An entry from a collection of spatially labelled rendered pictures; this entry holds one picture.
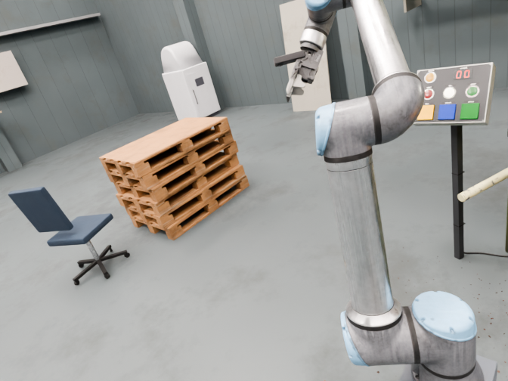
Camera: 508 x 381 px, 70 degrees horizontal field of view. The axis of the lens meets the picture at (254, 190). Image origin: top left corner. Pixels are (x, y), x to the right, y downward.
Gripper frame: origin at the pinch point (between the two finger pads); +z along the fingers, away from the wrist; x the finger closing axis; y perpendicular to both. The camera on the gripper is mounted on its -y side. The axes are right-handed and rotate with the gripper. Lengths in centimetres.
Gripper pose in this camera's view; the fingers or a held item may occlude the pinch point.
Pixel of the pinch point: (285, 98)
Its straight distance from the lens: 138.1
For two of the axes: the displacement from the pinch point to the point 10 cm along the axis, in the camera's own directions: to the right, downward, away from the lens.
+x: 1.0, -0.6, 9.9
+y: 9.3, 3.5, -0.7
